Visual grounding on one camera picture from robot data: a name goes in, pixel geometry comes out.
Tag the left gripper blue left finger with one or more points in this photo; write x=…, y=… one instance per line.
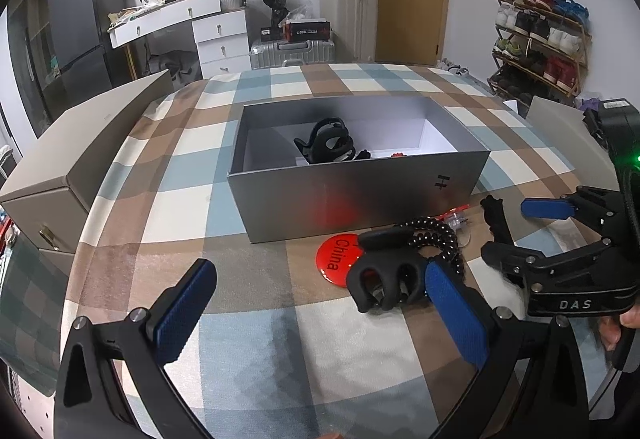
x=175, y=313

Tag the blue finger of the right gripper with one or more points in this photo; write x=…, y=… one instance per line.
x=586, y=202

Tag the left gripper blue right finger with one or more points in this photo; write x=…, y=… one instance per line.
x=465, y=313

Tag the red China round badge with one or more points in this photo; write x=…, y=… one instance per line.
x=336, y=256

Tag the black plastic hair claw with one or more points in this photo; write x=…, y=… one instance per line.
x=329, y=141

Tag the person's right hand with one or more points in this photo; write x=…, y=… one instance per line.
x=610, y=328

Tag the checkered bed sheet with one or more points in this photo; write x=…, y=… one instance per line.
x=280, y=352

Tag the grey cardboard box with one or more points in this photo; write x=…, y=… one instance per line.
x=423, y=162

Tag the grey bed footboard bench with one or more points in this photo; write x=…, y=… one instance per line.
x=50, y=192

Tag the wooden shoe rack with shoes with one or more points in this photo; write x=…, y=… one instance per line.
x=541, y=50

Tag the silver aluminium suitcase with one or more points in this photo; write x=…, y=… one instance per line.
x=281, y=53

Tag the white upright suitcase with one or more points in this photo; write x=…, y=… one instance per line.
x=354, y=25

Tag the white dressing desk with drawers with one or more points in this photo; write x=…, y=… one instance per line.
x=219, y=29

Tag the black red box on suitcase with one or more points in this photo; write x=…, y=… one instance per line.
x=294, y=31

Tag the dark grey refrigerator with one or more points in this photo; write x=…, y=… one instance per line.
x=88, y=63

